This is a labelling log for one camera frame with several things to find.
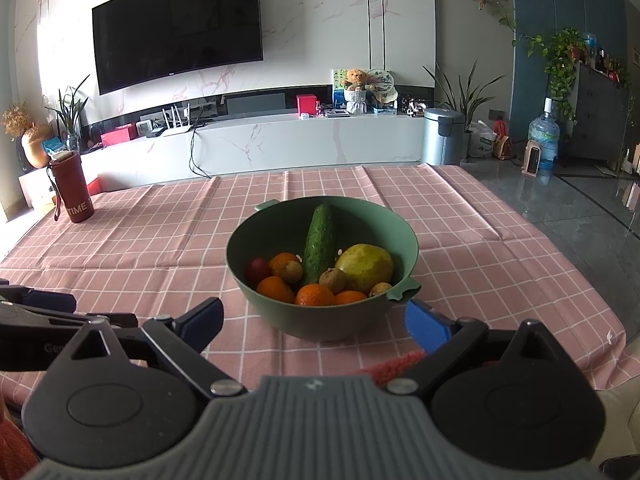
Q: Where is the trailing pothos plant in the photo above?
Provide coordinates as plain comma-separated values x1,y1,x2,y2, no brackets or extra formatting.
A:
515,27,588,121

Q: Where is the red tomato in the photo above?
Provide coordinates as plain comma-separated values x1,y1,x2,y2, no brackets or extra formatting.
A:
245,258,272,283

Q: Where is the green orchid plant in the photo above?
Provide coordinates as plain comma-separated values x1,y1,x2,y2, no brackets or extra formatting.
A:
45,74,92,153

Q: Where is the silver pedal bin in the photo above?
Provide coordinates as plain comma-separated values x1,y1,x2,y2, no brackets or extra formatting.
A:
421,107,466,167

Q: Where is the pink checked tablecloth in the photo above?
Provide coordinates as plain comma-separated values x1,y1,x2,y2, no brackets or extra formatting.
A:
0,164,628,411

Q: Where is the black wall television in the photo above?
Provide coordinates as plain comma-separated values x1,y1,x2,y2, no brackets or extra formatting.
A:
91,0,264,96

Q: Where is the beige sofa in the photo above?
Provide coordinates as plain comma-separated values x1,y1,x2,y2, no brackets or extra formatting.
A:
592,370,640,480

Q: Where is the pink red box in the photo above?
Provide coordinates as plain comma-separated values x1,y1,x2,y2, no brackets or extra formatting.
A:
100,127,138,146

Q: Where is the blue water bottle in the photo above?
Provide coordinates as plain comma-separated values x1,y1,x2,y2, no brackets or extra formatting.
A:
528,97,561,171

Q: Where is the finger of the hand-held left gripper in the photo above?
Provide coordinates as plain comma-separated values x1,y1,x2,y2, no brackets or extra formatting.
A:
0,284,77,317
0,305,140,341

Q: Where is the dried flowers orange vase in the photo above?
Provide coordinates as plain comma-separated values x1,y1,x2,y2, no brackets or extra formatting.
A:
2,102,53,170

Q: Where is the black cable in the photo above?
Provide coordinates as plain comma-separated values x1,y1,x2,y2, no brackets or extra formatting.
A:
187,120,213,179

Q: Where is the teddy bear bouquet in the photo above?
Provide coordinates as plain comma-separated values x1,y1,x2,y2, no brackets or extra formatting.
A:
342,68,371,116

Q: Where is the orange fuzzy cloth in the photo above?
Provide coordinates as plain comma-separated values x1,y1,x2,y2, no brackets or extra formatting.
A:
0,350,428,480

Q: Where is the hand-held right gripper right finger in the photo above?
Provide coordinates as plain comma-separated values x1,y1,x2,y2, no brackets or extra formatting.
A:
385,299,573,395

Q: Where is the dark red tumbler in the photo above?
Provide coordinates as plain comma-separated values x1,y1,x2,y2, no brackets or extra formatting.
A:
46,150,96,224

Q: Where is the grey sideboard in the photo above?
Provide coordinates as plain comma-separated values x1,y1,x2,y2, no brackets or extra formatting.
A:
567,62,633,163

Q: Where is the white marble tv cabinet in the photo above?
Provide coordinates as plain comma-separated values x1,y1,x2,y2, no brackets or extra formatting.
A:
17,110,431,208

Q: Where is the white plastic bag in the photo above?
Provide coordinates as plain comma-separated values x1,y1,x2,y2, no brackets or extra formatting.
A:
467,121,498,158

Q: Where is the beige small heater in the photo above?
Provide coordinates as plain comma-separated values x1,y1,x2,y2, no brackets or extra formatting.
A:
521,140,545,177

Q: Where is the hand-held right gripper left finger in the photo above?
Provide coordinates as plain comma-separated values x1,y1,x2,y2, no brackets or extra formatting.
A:
45,296,248,397

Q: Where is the green colander bowl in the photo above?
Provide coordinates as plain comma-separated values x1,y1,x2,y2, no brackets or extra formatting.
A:
225,196,421,342

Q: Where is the yellow pear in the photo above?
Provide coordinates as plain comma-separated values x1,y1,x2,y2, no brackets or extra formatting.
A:
335,243,395,293

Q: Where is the small orange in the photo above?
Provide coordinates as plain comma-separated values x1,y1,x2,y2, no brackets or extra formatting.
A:
269,252,301,276

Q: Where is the decorative plate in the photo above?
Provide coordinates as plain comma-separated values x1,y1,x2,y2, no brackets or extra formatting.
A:
366,70,397,98

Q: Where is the small colourful painting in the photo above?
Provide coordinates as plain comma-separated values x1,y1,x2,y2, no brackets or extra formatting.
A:
331,67,351,103

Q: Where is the medium orange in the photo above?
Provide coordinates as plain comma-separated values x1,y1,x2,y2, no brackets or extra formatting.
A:
256,276,296,304

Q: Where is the long leaf potted plant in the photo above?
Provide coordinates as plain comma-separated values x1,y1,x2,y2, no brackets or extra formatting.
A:
422,60,508,126

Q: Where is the white router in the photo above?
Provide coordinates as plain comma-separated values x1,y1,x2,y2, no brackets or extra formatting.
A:
159,102,196,137

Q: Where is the green cucumber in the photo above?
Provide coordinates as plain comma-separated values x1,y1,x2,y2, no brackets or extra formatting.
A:
302,202,336,285

